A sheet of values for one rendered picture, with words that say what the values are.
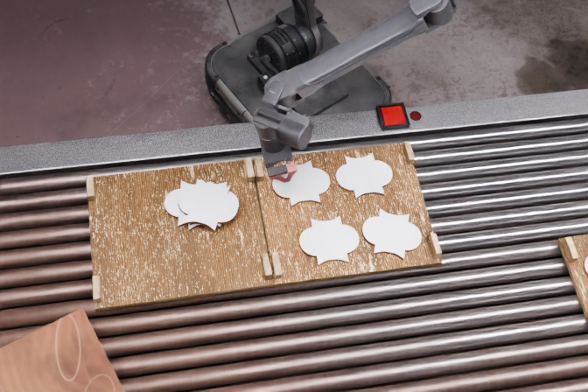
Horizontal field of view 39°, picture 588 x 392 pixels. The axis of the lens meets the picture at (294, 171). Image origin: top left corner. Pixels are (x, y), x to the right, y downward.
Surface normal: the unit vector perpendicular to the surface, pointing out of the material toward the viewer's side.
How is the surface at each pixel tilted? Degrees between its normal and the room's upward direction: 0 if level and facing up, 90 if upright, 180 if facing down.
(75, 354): 0
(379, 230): 0
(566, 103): 0
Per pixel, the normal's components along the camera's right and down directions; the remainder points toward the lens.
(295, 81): -0.30, -0.17
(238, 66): 0.07, -0.52
